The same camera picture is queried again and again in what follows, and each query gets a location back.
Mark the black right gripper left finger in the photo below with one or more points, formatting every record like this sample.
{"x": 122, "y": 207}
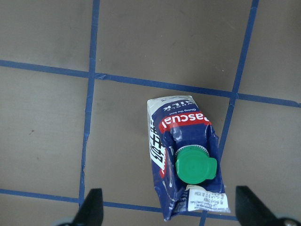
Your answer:
{"x": 91, "y": 211}

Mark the blue white milk carton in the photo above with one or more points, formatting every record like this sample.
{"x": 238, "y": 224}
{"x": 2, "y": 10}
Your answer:
{"x": 184, "y": 157}

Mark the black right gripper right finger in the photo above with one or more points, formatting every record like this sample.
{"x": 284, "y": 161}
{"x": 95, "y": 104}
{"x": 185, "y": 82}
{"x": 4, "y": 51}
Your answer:
{"x": 250, "y": 210}

